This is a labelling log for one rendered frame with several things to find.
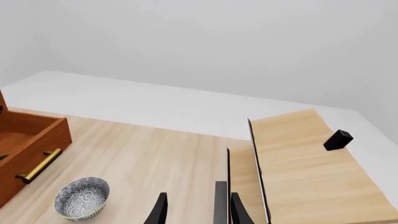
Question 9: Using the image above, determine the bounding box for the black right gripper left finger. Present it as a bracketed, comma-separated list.
[144, 192, 169, 224]

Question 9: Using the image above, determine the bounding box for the small black box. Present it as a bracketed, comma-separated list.
[323, 129, 354, 151]

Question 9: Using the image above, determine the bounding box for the small pale wood panel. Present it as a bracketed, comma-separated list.
[226, 139, 270, 224]

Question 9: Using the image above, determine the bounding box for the blue-white patterned bowl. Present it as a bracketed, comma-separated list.
[53, 175, 111, 223]

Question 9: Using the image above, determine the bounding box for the red-brown wooden cabinet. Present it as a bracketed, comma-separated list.
[0, 89, 8, 116]

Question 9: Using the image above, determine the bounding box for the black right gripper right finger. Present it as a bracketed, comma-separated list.
[230, 192, 251, 224]

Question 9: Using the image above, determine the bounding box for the grey flat plate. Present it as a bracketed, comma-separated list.
[213, 181, 230, 224]

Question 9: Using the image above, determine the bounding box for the brass drawer handle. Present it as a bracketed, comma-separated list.
[15, 147, 63, 185]

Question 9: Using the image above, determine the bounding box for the large pale wood panel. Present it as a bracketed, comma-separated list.
[247, 108, 394, 224]

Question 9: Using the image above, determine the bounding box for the red-brown wooden drawer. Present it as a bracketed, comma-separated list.
[0, 108, 73, 209]

